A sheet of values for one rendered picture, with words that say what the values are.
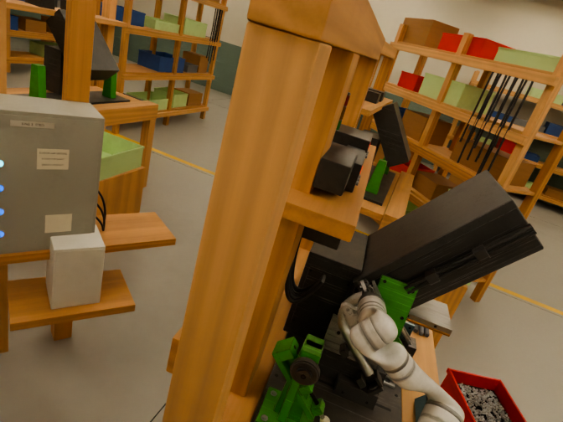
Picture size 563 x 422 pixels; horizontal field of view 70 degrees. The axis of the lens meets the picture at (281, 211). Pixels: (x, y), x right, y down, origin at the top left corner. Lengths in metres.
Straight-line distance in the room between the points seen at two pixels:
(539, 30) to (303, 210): 9.64
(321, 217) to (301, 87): 0.40
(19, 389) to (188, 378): 1.79
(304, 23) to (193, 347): 0.50
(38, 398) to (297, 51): 2.17
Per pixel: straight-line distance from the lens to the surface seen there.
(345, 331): 1.30
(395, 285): 1.30
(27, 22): 8.96
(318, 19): 0.48
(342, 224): 0.83
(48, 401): 2.41
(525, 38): 10.26
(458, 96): 4.35
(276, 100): 0.50
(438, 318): 1.51
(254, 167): 0.52
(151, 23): 6.40
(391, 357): 0.99
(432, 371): 1.68
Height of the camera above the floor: 1.85
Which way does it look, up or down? 23 degrees down
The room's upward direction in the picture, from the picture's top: 16 degrees clockwise
